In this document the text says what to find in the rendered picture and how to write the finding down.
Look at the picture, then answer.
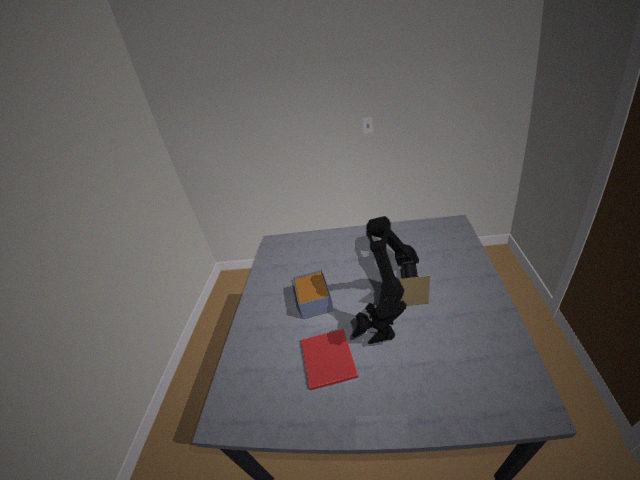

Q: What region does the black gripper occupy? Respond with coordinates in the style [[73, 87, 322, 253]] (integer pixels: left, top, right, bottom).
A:
[[352, 312, 395, 344]]

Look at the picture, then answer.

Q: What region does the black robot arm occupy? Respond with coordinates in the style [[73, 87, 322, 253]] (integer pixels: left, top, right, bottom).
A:
[[365, 216, 419, 320]]

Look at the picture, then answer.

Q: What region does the red box lid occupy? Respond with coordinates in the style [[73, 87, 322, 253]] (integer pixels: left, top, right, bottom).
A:
[[301, 328, 358, 390]]

